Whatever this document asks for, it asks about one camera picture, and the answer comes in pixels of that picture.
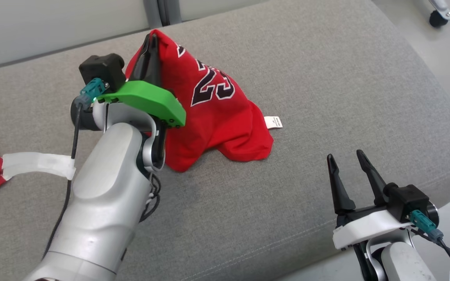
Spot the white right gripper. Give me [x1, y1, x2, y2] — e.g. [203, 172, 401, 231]
[327, 149, 413, 250]

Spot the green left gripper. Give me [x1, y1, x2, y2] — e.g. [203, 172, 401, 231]
[71, 34, 186, 132]

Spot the red number 23 jersey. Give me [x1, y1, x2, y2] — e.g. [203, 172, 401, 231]
[125, 29, 284, 173]

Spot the black caster wheel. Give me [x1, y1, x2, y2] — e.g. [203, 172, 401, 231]
[422, 0, 450, 28]

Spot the grey metal frame post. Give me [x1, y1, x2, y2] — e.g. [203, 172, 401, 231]
[143, 0, 182, 28]

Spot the left cable with teal plug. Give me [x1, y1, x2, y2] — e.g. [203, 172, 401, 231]
[41, 77, 107, 260]

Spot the cable with teal plug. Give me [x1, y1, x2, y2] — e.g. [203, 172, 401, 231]
[41, 77, 107, 260]
[408, 210, 450, 279]

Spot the right cable with teal plug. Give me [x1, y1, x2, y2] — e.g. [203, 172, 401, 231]
[408, 210, 450, 279]

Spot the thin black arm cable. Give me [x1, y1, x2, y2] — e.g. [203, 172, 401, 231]
[139, 172, 162, 224]

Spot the white tape on cable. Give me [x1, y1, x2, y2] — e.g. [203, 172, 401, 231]
[2, 151, 76, 181]

